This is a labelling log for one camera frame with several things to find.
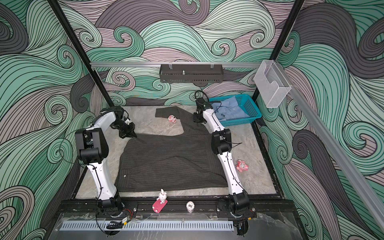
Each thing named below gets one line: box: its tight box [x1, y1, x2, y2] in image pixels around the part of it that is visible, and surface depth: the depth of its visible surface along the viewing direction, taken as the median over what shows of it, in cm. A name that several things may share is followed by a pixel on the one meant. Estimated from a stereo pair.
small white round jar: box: [186, 201, 195, 213], surface depth 71 cm
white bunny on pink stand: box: [152, 188, 168, 214], surface depth 74 cm
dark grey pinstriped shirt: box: [114, 106, 229, 193], surface depth 90 cm
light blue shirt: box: [211, 96, 251, 121], surface depth 116 cm
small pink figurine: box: [167, 114, 178, 124], surface depth 112 cm
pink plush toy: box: [236, 160, 249, 173], surface depth 87 cm
